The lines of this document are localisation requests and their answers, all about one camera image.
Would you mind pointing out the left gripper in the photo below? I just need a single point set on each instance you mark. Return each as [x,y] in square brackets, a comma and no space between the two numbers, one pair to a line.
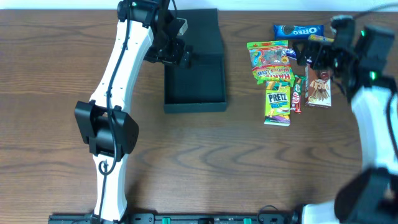
[171,54]

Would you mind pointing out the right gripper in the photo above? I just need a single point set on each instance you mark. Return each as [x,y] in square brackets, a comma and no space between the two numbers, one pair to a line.
[318,54]

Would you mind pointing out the brown Pocky box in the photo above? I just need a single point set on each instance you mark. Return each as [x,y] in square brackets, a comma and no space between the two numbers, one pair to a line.
[317,87]

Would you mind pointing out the black gift box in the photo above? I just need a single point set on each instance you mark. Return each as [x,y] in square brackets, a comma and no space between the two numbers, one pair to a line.
[201,87]

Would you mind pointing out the blue Oreo cookie pack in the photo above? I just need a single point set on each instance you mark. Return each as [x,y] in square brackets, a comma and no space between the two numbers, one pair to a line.
[297,32]

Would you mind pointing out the Haribo sour worms bag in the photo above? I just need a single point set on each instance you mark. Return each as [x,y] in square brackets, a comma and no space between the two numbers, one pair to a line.
[270,62]

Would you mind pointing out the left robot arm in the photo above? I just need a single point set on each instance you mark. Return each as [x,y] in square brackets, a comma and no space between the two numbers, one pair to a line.
[146,31]

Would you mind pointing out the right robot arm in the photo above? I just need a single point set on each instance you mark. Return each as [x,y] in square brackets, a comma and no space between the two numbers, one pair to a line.
[371,197]

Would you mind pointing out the yellow Mentos gum bottle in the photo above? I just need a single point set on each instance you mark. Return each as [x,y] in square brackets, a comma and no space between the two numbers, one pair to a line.
[319,38]

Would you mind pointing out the purple Dairy Milk bar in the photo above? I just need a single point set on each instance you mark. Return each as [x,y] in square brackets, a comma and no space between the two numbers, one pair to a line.
[290,53]

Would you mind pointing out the KitKat Milo bar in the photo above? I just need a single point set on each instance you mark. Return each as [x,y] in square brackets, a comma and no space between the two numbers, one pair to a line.
[296,98]

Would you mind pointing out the green Pretz box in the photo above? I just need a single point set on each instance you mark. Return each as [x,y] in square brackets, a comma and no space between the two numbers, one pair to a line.
[277,103]

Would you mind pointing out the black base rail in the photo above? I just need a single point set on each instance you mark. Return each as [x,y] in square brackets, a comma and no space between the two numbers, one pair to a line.
[150,218]

